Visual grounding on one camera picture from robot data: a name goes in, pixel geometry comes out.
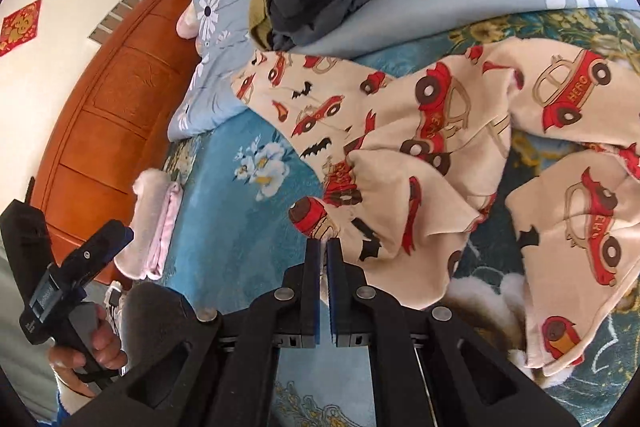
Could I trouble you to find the cream car print pajama pants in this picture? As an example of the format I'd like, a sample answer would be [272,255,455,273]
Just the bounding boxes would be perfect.
[230,38,639,376]

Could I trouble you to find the blue floral bed sheet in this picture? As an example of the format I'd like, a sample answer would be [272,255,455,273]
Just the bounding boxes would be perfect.
[162,9,639,426]

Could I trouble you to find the wooden bed headboard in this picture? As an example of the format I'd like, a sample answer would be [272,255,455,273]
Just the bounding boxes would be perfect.
[30,0,200,262]

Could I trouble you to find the red wall decoration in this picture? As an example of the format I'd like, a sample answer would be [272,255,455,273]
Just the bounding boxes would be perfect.
[0,0,41,56]

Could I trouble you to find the person's left hand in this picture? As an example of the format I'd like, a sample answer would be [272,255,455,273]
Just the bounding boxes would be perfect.
[48,305,128,398]

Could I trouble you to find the blue white sleeve forearm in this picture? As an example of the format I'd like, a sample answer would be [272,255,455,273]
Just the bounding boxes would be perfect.
[51,375,96,426]

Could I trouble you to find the wall photo frames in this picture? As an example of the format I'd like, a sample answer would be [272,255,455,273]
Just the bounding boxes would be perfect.
[88,0,140,46]

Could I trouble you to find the pink folded garment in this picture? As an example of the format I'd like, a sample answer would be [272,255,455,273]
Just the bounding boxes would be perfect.
[144,181,183,281]

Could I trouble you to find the pink floral pillow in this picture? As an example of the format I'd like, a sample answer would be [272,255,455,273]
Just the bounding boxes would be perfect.
[176,3,203,56]

